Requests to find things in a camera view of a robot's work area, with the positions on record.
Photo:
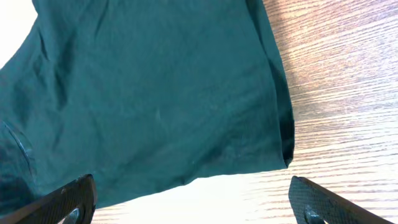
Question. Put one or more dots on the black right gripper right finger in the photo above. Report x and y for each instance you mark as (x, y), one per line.
(312, 203)

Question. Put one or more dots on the black shorts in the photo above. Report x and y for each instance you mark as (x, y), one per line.
(144, 95)

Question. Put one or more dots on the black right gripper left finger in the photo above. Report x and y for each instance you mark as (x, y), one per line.
(75, 202)

